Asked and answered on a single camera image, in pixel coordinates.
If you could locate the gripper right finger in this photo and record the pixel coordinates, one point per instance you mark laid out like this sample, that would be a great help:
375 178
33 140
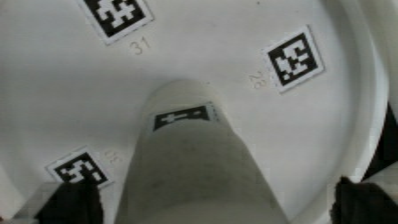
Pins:
363 205

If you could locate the white cylindrical table leg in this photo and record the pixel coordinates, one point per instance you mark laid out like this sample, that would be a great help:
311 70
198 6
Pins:
194 182

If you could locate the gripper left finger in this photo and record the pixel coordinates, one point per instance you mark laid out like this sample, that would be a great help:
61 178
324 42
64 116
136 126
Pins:
64 203

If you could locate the white round table top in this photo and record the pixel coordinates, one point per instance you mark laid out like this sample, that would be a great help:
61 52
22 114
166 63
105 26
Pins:
281 52

